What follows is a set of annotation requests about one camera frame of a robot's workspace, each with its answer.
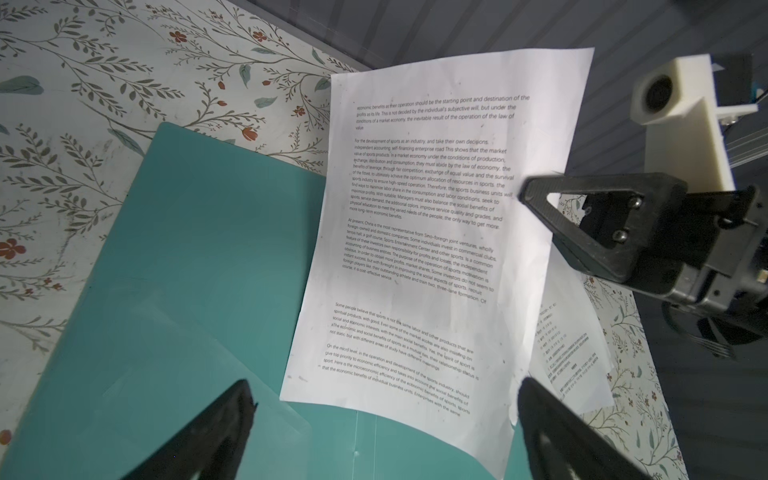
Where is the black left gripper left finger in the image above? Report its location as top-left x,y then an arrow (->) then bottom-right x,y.
125,379 -> 258,479

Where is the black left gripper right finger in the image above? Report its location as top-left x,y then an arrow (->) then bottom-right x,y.
517,377 -> 648,480

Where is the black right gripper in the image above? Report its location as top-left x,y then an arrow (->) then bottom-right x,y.
519,173 -> 767,345

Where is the teal file folder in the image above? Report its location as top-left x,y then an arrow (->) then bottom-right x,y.
1,123 -> 495,479

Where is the printed white paper sheet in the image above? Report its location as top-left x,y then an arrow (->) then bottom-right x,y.
280,48 -> 593,478

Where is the white sheet with XDOF header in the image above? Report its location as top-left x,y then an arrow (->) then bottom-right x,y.
529,248 -> 614,415

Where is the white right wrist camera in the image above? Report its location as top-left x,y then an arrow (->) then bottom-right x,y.
630,54 -> 758,193

